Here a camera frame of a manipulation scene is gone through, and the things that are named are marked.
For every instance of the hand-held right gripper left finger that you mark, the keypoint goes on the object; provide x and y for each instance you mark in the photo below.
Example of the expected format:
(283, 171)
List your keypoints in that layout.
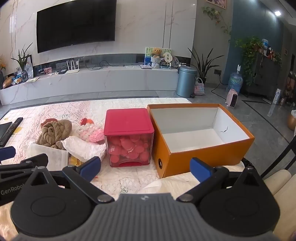
(91, 167)

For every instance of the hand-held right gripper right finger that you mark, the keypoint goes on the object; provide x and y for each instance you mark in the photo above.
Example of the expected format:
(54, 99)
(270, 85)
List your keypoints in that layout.
(200, 169)

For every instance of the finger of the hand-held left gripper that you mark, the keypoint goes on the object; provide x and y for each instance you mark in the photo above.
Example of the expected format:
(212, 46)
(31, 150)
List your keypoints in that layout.
(34, 160)
(7, 152)

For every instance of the orange cardboard box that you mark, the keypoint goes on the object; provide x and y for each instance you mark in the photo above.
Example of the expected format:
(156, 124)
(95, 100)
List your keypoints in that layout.
(203, 162)

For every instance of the clear plastic packet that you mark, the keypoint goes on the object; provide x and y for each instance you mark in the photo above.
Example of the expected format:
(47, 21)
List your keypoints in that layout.
(48, 154)

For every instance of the brown knitted cloth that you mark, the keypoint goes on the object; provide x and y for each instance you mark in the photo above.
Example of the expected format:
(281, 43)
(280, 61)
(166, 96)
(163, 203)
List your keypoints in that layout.
(54, 132)

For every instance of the white crumpled plastic bag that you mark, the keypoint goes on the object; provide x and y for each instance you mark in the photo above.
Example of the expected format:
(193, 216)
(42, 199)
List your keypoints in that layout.
(81, 148)

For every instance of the black tablet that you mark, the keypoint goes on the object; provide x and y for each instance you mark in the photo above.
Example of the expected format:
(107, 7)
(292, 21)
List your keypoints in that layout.
(4, 129)

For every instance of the black remote control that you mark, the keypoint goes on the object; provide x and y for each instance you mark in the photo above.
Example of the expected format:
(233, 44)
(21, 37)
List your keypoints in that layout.
(12, 129)

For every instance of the pink knitted cloth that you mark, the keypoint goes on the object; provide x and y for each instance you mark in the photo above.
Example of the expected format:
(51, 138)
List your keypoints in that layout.
(92, 134)

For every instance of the white tissue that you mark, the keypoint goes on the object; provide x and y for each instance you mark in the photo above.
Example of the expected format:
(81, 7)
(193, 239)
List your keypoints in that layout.
(157, 186)

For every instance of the red lidded clear container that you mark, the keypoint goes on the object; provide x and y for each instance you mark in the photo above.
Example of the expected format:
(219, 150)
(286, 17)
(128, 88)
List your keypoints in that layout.
(128, 125)

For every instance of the pink space heater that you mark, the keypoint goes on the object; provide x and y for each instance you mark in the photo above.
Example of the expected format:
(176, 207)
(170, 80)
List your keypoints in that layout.
(232, 98)

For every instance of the pink woven bag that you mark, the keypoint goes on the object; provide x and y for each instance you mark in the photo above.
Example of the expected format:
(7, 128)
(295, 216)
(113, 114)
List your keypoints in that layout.
(199, 88)

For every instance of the white marble television console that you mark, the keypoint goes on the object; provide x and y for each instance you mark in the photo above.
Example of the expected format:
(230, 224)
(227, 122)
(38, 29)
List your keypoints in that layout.
(92, 81)

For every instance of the blue metal trash can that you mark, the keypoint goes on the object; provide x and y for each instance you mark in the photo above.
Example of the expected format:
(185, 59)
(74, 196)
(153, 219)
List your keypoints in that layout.
(185, 81)

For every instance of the slim potted plant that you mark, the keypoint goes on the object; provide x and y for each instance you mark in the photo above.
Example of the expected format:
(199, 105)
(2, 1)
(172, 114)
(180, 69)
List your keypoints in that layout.
(23, 60)

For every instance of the blue water jug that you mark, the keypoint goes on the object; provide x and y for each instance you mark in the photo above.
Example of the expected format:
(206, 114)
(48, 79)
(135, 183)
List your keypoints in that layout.
(235, 81)

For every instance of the white router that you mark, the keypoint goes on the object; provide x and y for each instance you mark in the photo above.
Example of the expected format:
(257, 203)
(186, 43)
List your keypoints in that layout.
(72, 70)

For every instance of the white standing board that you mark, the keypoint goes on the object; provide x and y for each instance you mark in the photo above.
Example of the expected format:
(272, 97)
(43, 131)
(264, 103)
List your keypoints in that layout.
(274, 102)

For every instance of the long-leaf potted plant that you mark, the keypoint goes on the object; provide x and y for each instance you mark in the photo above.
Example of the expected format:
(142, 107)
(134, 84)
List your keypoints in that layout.
(203, 67)

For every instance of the golden pot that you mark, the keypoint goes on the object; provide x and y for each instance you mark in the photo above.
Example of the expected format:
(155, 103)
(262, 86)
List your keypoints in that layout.
(291, 120)

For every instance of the dark cabinet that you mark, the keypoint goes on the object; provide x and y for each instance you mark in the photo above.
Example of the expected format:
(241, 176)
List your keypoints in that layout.
(266, 76)

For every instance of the round white fan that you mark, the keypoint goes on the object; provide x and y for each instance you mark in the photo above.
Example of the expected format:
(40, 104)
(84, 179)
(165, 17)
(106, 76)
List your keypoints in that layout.
(167, 57)

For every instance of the painted picture board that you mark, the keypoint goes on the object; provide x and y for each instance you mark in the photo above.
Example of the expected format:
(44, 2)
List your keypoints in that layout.
(148, 56)

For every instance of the teddy bear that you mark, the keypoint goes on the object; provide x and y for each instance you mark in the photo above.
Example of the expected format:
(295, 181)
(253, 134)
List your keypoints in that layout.
(156, 52)

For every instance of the leafy pothos plant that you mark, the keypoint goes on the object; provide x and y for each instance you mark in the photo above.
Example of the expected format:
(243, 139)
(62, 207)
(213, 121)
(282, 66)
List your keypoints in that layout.
(248, 53)

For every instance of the hanging vine plant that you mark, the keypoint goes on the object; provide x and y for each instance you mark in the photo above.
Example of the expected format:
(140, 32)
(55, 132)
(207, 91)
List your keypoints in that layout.
(216, 15)

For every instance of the black chair frame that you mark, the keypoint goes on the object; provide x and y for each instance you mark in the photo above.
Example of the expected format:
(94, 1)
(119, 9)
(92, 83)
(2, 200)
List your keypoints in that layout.
(281, 154)

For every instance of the black wall television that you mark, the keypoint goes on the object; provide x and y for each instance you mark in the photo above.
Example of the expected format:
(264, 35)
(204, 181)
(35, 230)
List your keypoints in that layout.
(76, 23)

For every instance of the framed wall picture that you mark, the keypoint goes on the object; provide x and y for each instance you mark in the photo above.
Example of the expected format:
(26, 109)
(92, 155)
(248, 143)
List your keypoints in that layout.
(216, 3)

